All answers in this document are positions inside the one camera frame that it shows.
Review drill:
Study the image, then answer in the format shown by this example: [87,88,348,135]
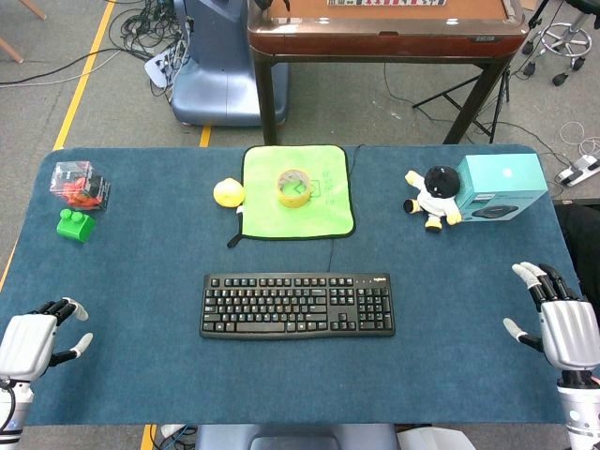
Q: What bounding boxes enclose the tangled black floor cables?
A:
[107,0,188,98]

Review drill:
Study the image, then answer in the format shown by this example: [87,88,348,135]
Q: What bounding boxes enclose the black-headed plush doll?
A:
[402,165,463,234]

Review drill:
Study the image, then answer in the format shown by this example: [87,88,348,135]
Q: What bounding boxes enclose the blue-grey robot chassis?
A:
[194,424,399,450]

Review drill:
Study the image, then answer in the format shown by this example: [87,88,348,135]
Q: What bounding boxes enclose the white power strip with plugs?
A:
[142,44,185,90]

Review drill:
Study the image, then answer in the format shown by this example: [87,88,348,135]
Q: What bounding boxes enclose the brown mahjong table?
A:
[247,0,527,145]

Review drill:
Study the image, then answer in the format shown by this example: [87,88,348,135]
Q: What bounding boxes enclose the green plastic block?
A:
[56,208,98,244]

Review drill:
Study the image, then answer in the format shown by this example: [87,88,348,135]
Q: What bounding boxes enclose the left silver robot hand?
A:
[0,296,94,382]

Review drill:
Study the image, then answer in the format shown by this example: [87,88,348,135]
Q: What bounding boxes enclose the teal product box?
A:
[453,153,549,223]

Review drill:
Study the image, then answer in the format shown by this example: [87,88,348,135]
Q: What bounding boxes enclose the clear box with red toy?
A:
[49,160,113,212]

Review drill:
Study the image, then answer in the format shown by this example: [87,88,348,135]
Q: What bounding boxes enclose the blue felt table mat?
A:
[0,142,585,428]

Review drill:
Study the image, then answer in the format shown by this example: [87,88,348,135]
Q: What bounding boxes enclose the wooden furniture leg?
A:
[0,0,48,65]

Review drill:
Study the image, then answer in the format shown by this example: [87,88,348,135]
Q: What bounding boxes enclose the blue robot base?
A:
[170,0,290,128]

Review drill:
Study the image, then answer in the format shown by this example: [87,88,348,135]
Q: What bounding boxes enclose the green microfiber cloth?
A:
[226,143,357,249]

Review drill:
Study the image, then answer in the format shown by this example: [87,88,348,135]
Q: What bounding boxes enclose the yellow lemon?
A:
[213,177,246,208]

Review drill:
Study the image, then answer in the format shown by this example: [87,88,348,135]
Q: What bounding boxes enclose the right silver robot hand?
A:
[502,262,600,374]

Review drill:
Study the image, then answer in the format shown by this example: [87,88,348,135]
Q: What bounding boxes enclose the white coiled cable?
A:
[560,120,600,158]

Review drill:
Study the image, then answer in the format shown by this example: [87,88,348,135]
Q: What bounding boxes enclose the row of mahjong tiles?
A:
[326,0,449,8]

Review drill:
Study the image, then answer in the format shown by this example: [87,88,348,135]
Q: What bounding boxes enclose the black logitech keyboard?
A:
[199,272,397,341]

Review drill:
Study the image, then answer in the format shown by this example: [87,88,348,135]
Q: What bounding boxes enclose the chrome swivel stool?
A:
[520,0,593,87]

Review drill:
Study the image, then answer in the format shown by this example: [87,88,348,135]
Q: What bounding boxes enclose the yellow tape roll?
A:
[275,168,312,208]

